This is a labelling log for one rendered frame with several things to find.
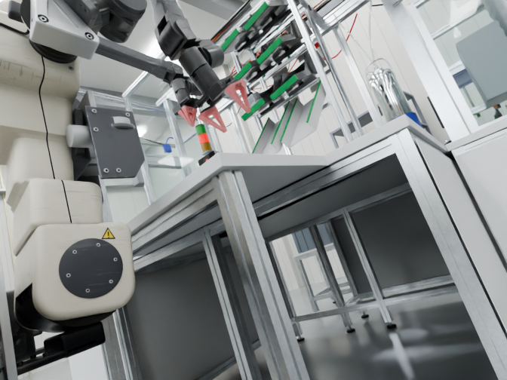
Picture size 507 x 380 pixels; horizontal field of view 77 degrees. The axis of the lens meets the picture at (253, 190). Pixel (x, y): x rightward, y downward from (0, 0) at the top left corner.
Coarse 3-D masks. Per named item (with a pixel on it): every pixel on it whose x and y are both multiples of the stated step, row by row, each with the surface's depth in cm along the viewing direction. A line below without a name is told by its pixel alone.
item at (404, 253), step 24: (408, 192) 232; (336, 216) 233; (360, 216) 258; (384, 216) 246; (408, 216) 236; (336, 240) 264; (384, 240) 247; (408, 240) 236; (432, 240) 227; (360, 264) 258; (384, 264) 247; (408, 264) 237; (432, 264) 227; (336, 288) 232; (360, 288) 258; (384, 288) 244; (408, 288) 232; (360, 312) 253
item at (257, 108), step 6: (276, 78) 131; (276, 84) 129; (270, 90) 147; (264, 96) 143; (258, 102) 121; (264, 102) 119; (270, 102) 127; (252, 108) 123; (258, 108) 122; (264, 108) 132; (246, 114) 126; (252, 114) 125; (246, 120) 128
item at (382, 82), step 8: (376, 72) 175; (384, 72) 173; (392, 72) 174; (368, 80) 184; (376, 80) 175; (384, 80) 173; (392, 80) 172; (376, 88) 176; (384, 88) 172; (392, 88) 171; (400, 88) 172; (376, 96) 177; (384, 96) 173; (392, 96) 170; (400, 96) 170; (384, 104) 173; (392, 104) 170; (400, 104) 169; (408, 104) 170; (384, 112) 175; (392, 112) 170; (400, 112) 168
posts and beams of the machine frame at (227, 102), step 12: (348, 0) 213; (360, 0) 209; (396, 0) 195; (312, 12) 209; (336, 12) 218; (348, 12) 213; (324, 24) 223; (336, 24) 221; (312, 36) 230; (300, 48) 235; (252, 84) 262; (228, 96) 274; (240, 96) 271; (228, 108) 284; (240, 132) 276; (240, 144) 276
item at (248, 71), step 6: (264, 48) 134; (246, 66) 124; (252, 66) 123; (258, 66) 129; (264, 66) 136; (240, 72) 127; (246, 72) 125; (252, 72) 131; (240, 78) 128; (246, 78) 134
